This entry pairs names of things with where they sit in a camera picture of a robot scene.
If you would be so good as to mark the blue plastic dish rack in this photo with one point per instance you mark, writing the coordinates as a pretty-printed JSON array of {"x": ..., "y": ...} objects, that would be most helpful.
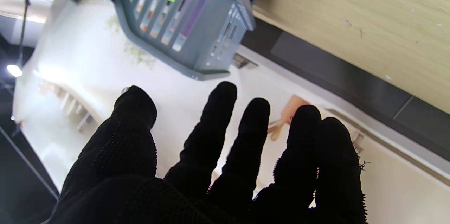
[{"x": 211, "y": 34}]

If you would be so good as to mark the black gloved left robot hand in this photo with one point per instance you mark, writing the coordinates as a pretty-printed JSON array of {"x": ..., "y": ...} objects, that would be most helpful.
[{"x": 116, "y": 181}]

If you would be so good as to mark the black backdrop stand pole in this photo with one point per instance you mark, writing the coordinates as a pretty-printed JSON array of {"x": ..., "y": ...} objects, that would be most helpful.
[{"x": 24, "y": 23}]

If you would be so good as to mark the purple cup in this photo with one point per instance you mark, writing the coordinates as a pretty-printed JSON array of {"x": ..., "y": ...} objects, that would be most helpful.
[{"x": 195, "y": 16}]

